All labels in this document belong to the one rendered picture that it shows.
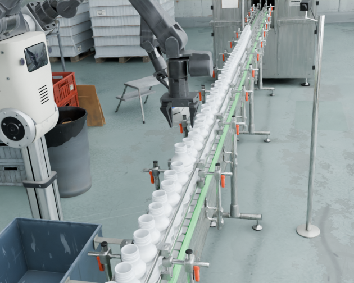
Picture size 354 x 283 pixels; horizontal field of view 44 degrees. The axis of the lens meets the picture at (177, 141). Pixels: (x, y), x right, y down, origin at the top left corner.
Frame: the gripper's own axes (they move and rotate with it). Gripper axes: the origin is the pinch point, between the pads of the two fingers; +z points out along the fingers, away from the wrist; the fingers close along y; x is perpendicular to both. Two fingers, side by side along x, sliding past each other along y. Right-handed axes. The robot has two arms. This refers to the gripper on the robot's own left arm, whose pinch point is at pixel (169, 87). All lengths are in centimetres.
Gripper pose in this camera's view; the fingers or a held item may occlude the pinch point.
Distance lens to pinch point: 198.4
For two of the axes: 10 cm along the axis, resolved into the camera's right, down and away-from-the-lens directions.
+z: 4.0, 8.7, 2.9
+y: 2.3, -3.9, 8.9
